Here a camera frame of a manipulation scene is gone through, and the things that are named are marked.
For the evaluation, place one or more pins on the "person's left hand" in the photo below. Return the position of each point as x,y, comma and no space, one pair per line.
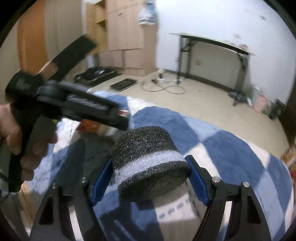
13,139

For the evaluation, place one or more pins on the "wooden wardrobe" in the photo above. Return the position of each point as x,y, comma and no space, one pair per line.
124,32

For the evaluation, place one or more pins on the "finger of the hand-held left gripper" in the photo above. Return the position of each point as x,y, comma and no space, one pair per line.
69,58

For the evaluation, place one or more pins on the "black foam tray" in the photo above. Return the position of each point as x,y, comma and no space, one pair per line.
123,83

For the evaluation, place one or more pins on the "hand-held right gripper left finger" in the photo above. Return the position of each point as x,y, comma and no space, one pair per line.
101,183

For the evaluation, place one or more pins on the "white hanging plastic bag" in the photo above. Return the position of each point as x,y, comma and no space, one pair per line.
145,16

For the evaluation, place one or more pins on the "pink plastic bag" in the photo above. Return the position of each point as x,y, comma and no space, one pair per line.
262,103

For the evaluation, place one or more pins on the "silver red carton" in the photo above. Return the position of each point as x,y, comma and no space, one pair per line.
92,125

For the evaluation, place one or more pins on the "black foam cylinder white band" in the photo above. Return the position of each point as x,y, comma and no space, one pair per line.
150,162

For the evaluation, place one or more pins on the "black plastic bag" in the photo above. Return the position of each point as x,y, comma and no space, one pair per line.
276,109

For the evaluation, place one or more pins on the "black folding table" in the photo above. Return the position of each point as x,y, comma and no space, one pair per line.
208,41

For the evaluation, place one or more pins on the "black open case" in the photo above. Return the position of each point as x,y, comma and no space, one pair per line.
97,73

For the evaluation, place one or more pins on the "orange wooden door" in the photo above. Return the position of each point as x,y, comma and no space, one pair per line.
32,34

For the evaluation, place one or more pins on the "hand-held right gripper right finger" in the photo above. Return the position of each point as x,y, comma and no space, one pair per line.
199,180

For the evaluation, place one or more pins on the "blue white checked blanket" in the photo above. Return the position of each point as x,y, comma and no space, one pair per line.
208,157

